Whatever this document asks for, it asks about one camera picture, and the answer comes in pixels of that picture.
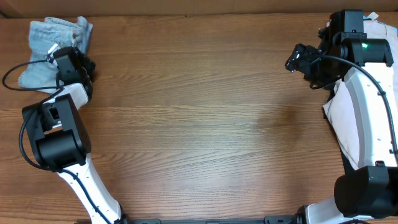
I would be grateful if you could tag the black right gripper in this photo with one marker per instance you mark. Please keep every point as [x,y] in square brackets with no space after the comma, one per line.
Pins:
[298,59]

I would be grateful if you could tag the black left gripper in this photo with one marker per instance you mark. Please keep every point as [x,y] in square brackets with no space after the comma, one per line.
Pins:
[87,66]

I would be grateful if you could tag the light blue denim shorts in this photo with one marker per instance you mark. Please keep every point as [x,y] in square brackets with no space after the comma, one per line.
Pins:
[44,35]

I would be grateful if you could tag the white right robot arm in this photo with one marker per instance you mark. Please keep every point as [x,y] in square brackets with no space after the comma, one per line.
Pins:
[369,192]

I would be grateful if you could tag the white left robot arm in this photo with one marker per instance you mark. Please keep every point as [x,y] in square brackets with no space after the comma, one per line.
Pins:
[59,140]

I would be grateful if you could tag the beige folded trousers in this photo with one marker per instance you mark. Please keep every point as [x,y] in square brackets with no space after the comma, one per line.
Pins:
[345,124]

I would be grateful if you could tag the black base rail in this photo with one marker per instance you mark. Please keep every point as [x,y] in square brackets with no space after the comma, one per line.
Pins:
[271,219]

